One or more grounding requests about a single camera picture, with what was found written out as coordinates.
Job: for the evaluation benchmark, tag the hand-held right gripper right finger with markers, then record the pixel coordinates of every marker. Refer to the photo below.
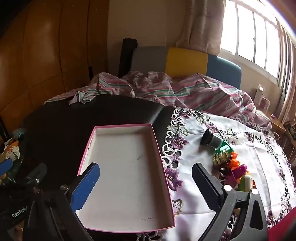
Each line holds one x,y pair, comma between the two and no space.
205,185

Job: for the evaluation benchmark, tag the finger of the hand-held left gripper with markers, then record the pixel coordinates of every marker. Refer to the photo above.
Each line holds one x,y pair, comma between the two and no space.
4,165
34,175

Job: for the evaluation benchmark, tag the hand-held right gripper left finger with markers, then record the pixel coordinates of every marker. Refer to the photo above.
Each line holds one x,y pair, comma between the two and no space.
86,185

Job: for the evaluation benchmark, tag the orange plastic building block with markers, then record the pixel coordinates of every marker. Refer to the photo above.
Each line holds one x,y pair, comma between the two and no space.
234,162

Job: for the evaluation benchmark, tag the white and green plastic case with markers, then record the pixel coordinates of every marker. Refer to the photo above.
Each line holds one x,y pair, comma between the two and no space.
246,183

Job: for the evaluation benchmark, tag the clear jar with black lid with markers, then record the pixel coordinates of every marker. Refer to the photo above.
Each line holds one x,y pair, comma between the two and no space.
211,141

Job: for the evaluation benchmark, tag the pink cardboard box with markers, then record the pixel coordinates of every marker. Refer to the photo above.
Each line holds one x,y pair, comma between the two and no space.
124,162

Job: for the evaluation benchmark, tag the red plastic toy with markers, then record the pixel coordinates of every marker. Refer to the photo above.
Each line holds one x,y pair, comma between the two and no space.
254,184

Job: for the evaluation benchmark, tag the floral snack packet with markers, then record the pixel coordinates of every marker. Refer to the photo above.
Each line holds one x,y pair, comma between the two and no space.
11,150

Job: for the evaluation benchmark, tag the white embroidered floral tablecloth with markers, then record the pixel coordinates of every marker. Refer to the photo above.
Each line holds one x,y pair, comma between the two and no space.
254,150

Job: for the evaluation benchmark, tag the person's red clothing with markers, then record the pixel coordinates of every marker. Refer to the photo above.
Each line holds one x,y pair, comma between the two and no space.
284,227

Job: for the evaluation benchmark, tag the pink green striped blanket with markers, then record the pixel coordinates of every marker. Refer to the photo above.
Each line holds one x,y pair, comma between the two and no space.
196,92

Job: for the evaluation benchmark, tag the wooden nightstand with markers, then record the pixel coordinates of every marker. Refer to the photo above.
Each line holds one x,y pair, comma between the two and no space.
276,124

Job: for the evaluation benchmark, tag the small pink carton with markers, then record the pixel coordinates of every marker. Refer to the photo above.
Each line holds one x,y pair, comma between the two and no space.
266,103

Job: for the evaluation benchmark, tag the white carton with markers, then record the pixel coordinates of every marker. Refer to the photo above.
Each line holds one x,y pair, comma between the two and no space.
260,92

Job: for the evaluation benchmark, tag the grey yellow blue headboard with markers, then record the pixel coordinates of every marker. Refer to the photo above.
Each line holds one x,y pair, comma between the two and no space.
185,62

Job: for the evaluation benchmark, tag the beige patterned curtain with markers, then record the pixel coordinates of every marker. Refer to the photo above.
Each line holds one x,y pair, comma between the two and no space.
201,23
288,81

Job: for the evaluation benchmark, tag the window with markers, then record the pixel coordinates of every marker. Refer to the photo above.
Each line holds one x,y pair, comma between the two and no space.
245,30

